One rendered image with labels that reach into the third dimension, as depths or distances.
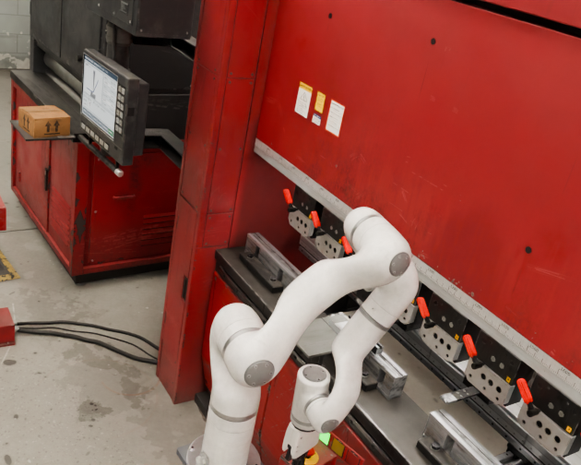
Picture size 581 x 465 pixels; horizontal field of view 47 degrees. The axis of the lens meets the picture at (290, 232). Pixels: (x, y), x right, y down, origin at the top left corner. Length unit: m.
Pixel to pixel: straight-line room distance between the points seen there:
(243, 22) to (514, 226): 1.36
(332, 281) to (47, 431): 2.07
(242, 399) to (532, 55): 1.09
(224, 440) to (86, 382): 1.96
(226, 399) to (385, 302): 0.44
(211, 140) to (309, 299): 1.37
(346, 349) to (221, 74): 1.38
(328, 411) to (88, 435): 1.81
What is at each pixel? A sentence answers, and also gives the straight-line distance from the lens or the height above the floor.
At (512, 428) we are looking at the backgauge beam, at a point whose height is 0.94.
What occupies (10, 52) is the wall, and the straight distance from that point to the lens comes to 8.69.
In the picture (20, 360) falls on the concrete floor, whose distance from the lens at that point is 3.72.
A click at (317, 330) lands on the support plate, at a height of 1.00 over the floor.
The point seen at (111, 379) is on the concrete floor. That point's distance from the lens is 3.59.
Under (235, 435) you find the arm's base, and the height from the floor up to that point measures 1.14.
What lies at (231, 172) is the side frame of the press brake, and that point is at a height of 1.24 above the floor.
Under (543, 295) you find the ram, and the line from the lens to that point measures 1.81.
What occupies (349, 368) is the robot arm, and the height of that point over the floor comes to 1.32.
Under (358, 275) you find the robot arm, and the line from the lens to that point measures 1.49.
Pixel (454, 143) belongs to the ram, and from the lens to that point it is 1.96.
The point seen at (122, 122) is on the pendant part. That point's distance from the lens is 2.74.
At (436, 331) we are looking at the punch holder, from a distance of 2.08.
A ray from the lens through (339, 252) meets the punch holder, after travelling 2.39.
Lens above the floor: 2.28
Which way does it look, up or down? 25 degrees down
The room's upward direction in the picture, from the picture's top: 12 degrees clockwise
